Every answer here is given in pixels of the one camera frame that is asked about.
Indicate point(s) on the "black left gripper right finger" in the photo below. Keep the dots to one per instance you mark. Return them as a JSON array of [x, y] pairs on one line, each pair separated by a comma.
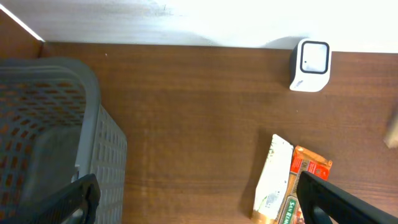
[[323, 202]]

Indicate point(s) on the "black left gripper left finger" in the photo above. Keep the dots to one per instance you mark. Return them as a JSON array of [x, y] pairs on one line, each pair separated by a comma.
[[75, 203]]

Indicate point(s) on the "white barcode scanner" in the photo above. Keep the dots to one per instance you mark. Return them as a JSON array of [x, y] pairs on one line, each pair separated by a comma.
[[309, 65]]

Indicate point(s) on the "orange spaghetti packet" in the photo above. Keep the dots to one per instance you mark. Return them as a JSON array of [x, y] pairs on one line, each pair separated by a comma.
[[303, 161]]

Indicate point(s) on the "white tube with gold cap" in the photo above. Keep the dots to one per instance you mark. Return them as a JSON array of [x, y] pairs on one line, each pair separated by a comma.
[[273, 182]]

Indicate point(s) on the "grey plastic basket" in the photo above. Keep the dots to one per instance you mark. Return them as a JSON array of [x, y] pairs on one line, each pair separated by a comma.
[[54, 131]]

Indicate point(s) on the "brown side panel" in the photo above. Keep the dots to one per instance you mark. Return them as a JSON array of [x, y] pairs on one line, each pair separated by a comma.
[[17, 39]]

